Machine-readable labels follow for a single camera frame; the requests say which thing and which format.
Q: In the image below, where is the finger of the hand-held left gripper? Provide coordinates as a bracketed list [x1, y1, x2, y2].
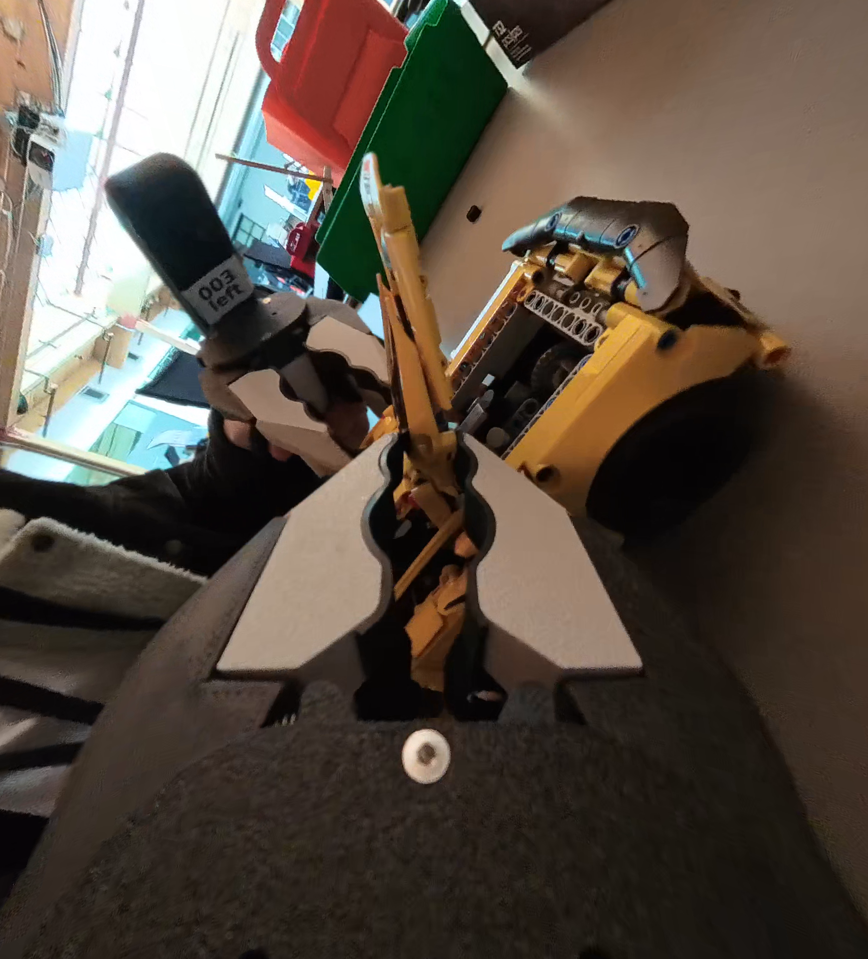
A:
[295, 318, 394, 409]
[228, 371, 354, 478]

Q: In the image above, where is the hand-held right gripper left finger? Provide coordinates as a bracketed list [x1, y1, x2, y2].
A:
[215, 435, 407, 673]

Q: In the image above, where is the dark car set box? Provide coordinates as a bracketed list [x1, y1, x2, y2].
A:
[458, 0, 615, 70]

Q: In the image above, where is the green plastic bin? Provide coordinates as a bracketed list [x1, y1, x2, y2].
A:
[316, 0, 510, 304]

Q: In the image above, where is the person's left hand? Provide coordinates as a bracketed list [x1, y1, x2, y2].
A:
[220, 416, 299, 463]

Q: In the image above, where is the red plastic tote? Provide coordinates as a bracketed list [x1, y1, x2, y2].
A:
[254, 0, 411, 175]

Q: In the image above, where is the grey desk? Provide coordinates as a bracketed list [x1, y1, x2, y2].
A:
[404, 0, 868, 959]

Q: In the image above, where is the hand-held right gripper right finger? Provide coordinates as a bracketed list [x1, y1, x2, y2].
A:
[460, 437, 645, 698]

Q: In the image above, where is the yellow toy brick car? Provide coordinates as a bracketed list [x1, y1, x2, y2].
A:
[441, 196, 791, 536]

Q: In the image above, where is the person's left forearm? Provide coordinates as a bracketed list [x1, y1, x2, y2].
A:
[0, 420, 308, 578]

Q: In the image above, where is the person's black fleece-lined jacket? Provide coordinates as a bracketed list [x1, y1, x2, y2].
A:
[0, 465, 214, 959]

